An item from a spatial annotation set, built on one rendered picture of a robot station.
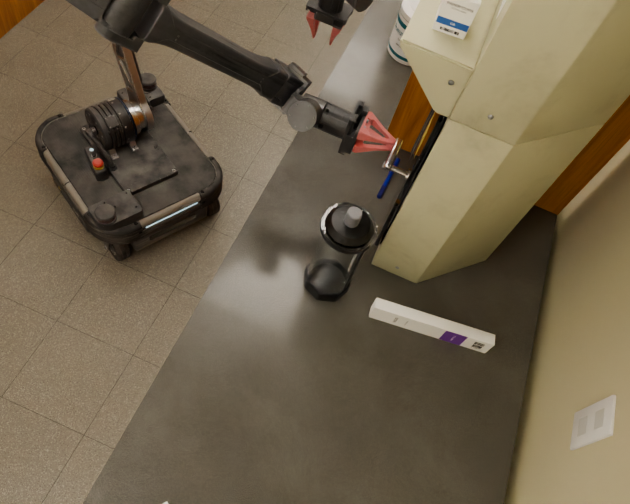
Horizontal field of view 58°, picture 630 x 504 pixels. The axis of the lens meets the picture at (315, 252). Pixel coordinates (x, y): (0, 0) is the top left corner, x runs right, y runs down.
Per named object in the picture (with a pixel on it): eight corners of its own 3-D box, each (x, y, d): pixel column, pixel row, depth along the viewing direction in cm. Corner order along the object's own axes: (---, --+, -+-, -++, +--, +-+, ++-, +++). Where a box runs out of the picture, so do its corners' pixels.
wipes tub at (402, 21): (433, 47, 174) (452, 4, 161) (422, 73, 167) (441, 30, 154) (394, 31, 174) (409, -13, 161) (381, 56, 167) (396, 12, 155)
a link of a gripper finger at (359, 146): (395, 142, 109) (350, 123, 110) (384, 166, 115) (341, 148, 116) (404, 120, 113) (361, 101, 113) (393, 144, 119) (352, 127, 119)
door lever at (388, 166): (416, 153, 117) (421, 144, 114) (404, 184, 111) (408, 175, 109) (392, 142, 117) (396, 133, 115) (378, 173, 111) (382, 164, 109)
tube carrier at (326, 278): (361, 282, 126) (389, 230, 107) (327, 311, 121) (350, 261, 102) (327, 249, 128) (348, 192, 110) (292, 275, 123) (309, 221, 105)
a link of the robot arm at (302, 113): (293, 60, 114) (267, 94, 117) (280, 62, 104) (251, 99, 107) (338, 101, 115) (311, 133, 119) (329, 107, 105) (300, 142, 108)
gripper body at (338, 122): (358, 122, 109) (322, 107, 109) (345, 157, 117) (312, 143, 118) (368, 101, 112) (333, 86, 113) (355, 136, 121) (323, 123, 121)
